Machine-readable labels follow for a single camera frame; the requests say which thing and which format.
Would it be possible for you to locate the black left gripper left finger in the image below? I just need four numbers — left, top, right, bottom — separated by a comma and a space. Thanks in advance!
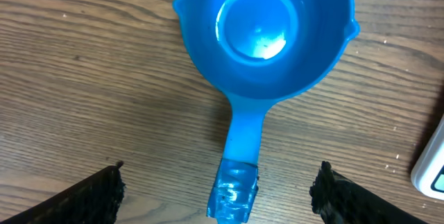
1, 161, 125, 224

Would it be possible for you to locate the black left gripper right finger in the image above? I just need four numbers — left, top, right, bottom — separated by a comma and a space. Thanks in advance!
309, 161, 426, 224

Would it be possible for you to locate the blue plastic measuring scoop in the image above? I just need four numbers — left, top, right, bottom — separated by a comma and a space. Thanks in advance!
173, 0, 359, 223

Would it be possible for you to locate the white digital kitchen scale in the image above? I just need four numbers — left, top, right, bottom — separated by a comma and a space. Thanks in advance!
411, 118, 443, 200

